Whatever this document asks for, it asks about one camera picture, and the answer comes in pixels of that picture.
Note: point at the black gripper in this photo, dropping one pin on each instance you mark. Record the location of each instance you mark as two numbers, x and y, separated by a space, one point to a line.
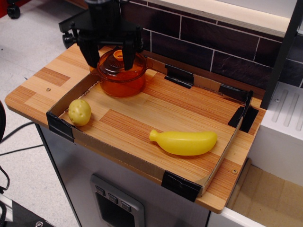
123 33

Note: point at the orange transparent pot lid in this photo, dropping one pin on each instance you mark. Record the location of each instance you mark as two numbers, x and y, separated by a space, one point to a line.
111 66

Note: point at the orange transparent toy pot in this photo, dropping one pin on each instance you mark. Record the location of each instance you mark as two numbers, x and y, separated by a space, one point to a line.
122 88

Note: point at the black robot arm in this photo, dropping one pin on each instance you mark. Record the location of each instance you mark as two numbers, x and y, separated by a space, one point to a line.
104 11

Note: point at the black office chair base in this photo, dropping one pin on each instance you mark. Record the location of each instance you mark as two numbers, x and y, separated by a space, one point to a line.
68 26

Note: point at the yellow toy potato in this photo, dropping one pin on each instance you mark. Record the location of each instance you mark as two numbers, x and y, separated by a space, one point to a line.
79 112

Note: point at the black caster wheel top left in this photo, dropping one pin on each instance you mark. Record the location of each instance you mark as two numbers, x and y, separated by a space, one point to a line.
13 11

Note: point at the yellow toy banana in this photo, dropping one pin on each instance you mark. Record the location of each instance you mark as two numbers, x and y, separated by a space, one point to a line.
184 143

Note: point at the cardboard fence with black tape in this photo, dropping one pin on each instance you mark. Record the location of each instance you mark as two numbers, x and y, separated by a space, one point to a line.
119 128

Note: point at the grey toy oven panel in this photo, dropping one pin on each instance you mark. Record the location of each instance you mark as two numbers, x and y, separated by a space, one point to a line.
116 208

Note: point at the white toy sink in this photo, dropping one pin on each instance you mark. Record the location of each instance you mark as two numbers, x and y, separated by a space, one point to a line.
278 145

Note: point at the black vertical post right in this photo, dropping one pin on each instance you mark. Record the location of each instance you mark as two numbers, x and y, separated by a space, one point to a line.
291 33

